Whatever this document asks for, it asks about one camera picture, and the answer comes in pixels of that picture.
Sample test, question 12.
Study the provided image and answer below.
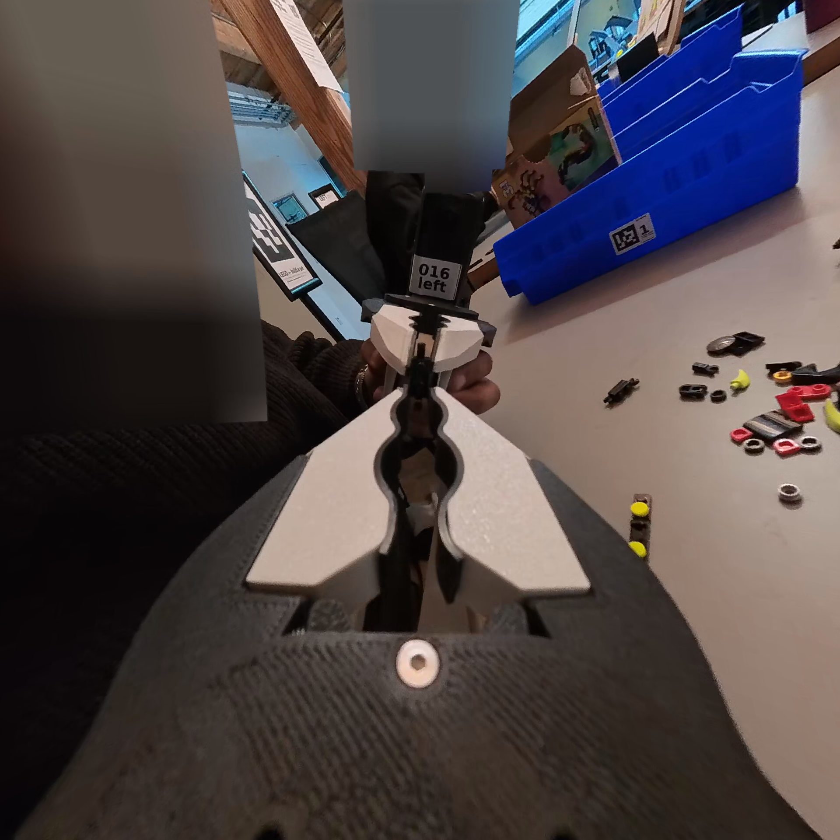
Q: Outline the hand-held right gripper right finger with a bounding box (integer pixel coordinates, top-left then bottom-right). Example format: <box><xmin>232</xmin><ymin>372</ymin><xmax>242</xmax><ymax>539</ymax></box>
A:
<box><xmin>430</xmin><ymin>386</ymin><xmax>593</xmax><ymax>605</ymax></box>

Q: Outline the framed wall poster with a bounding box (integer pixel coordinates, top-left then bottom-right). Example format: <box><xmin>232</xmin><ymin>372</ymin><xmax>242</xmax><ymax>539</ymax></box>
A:
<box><xmin>243</xmin><ymin>171</ymin><xmax>324</xmax><ymax>301</ymax></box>

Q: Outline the black office chair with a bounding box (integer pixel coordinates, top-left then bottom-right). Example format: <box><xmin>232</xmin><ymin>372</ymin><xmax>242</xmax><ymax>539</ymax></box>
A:
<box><xmin>285</xmin><ymin>190</ymin><xmax>388</xmax><ymax>342</ymax></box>

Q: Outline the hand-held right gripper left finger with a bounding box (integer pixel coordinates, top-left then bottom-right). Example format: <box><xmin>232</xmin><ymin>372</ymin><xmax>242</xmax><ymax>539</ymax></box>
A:
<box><xmin>245</xmin><ymin>387</ymin><xmax>404</xmax><ymax>598</ymax></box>

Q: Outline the tall cardboard sheet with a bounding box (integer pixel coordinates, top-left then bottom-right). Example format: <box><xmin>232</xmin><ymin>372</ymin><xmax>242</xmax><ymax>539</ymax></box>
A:
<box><xmin>633</xmin><ymin>0</ymin><xmax>686</xmax><ymax>56</ymax></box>

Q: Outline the black yellow lego spider model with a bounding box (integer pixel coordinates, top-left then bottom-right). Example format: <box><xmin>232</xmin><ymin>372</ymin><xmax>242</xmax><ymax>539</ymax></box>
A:
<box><xmin>626</xmin><ymin>492</ymin><xmax>654</xmax><ymax>560</ymax></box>

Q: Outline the blue plastic bin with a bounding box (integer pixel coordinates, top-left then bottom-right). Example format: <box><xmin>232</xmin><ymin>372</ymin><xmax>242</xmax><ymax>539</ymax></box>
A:
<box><xmin>493</xmin><ymin>7</ymin><xmax>807</xmax><ymax>306</ymax></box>

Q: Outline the person's left hand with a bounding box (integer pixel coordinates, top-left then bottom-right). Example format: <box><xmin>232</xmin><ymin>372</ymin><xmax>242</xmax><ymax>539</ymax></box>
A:
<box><xmin>360</xmin><ymin>341</ymin><xmax>501</xmax><ymax>416</ymax></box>

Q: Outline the white paper notice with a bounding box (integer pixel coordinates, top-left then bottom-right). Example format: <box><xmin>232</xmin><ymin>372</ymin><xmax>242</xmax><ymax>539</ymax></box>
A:
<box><xmin>272</xmin><ymin>0</ymin><xmax>345</xmax><ymax>93</ymax></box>

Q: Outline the black lego clip bar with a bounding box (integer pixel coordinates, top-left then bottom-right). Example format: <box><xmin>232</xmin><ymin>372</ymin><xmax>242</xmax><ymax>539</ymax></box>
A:
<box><xmin>406</xmin><ymin>344</ymin><xmax>434</xmax><ymax>434</ymax></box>

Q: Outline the person's left forearm black sleeve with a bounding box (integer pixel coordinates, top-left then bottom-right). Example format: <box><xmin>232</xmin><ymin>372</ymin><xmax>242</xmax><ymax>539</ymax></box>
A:
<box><xmin>262</xmin><ymin>322</ymin><xmax>368</xmax><ymax>421</ymax></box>

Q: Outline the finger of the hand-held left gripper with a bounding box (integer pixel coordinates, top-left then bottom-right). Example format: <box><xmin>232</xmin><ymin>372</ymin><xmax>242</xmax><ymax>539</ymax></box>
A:
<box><xmin>432</xmin><ymin>320</ymin><xmax>487</xmax><ymax>373</ymax></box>
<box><xmin>369</xmin><ymin>307</ymin><xmax>421</xmax><ymax>374</ymax></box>

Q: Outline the printed cardboard lego box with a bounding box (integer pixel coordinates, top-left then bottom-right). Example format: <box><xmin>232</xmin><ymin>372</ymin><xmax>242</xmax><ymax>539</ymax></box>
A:
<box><xmin>492</xmin><ymin>45</ymin><xmax>623</xmax><ymax>231</ymax></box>

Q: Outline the pile of loose lego pieces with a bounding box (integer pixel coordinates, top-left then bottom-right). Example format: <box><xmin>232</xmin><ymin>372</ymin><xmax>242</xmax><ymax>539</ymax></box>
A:
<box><xmin>679</xmin><ymin>331</ymin><xmax>840</xmax><ymax>457</ymax></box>

